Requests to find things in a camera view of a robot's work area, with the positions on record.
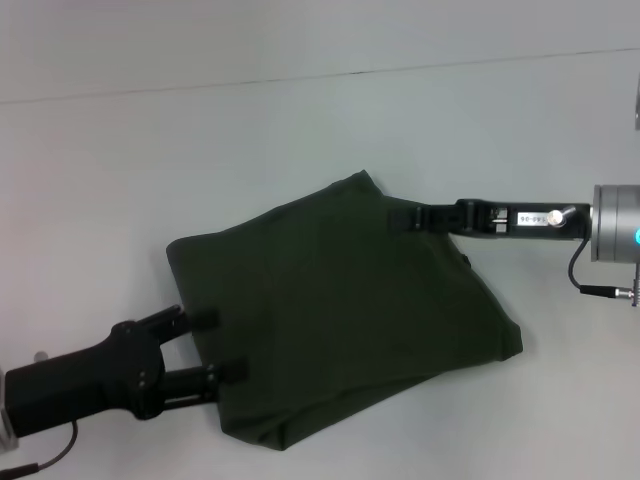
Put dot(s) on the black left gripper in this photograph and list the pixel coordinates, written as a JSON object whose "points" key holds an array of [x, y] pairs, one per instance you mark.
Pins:
{"points": [[85, 385]]}

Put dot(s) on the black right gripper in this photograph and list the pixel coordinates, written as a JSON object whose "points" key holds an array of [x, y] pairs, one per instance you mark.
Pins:
{"points": [[550, 222]]}

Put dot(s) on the dark green FREE t-shirt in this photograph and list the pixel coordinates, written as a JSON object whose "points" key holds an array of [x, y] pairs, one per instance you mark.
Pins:
{"points": [[325, 300]]}

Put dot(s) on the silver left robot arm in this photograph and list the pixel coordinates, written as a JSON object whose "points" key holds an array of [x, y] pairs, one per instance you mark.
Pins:
{"points": [[6, 415]]}

